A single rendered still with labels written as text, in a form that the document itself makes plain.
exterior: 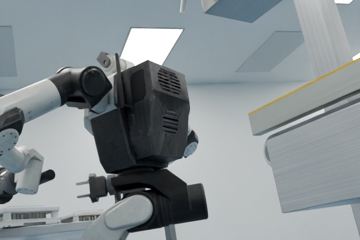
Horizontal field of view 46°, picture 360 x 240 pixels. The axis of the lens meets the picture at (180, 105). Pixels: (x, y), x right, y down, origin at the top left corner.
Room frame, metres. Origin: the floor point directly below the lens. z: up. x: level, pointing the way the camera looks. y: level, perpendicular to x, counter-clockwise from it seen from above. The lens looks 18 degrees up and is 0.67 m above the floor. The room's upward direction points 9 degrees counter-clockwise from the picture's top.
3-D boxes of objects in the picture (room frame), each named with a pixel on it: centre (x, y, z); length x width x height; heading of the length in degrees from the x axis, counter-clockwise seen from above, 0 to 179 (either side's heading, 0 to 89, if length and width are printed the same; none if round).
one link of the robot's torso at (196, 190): (1.36, 0.11, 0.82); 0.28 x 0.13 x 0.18; 92
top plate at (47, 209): (1.70, 0.72, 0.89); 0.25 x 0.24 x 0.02; 147
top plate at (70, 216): (2.21, 0.60, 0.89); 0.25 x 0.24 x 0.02; 140
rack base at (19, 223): (1.70, 0.72, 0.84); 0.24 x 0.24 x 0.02; 57
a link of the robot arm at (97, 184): (1.80, 0.37, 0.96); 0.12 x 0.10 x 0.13; 90
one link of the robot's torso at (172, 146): (1.33, 0.14, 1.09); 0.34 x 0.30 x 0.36; 147
